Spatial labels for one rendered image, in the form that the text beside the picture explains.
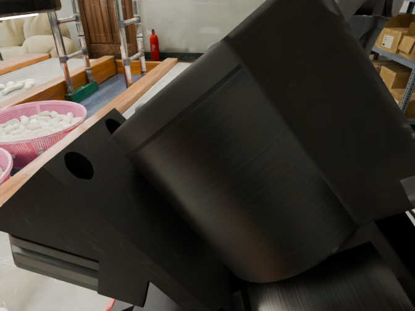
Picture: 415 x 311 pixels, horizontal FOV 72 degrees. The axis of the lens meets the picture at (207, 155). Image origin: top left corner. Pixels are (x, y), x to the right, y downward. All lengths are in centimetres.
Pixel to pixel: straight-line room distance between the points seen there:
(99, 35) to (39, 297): 507
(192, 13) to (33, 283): 473
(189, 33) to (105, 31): 138
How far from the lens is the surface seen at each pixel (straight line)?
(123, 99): 94
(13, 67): 157
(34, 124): 90
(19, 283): 47
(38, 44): 365
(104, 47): 537
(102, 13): 530
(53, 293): 44
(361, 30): 67
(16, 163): 83
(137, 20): 117
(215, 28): 497
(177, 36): 505
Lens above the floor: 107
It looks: 31 degrees down
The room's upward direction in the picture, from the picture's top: straight up
